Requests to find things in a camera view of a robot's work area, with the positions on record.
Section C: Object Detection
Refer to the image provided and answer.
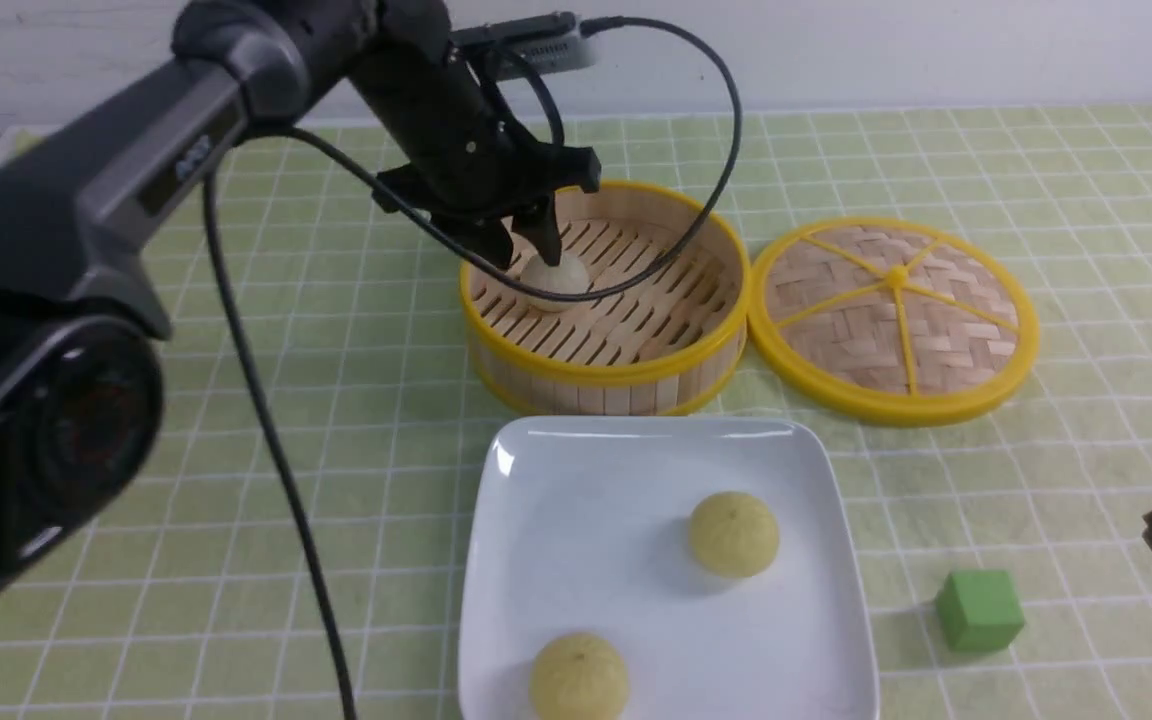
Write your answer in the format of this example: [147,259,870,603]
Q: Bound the white steamed bun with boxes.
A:
[518,252,590,313]

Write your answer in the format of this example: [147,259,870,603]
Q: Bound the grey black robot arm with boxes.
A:
[0,1,602,592]

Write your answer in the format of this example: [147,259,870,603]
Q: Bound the yellow steamed bun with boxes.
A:
[526,632,630,719]
[687,491,780,579]

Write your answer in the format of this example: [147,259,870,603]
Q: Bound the black camera cable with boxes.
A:
[200,16,745,720]

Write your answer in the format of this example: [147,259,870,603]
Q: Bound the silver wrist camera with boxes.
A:
[450,12,596,82]

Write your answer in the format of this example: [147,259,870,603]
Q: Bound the bamboo steamer basket yellow rim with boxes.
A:
[460,181,753,416]

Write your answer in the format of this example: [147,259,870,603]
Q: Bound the yellow steamed bun front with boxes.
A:
[526,632,630,719]

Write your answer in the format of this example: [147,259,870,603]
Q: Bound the green checked tablecloth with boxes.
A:
[0,105,1152,719]

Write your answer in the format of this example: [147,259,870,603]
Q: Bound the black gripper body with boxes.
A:
[349,1,602,222]

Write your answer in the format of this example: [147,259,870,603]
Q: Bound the woven bamboo steamer lid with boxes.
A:
[748,217,1041,427]

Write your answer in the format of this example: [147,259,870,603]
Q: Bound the white square plate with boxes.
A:
[457,416,881,719]

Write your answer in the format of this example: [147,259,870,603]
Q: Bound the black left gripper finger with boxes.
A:
[516,196,563,266]

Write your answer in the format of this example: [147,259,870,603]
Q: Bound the green cube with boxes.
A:
[934,568,1026,653]

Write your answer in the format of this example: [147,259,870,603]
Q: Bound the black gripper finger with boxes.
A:
[456,219,515,272]

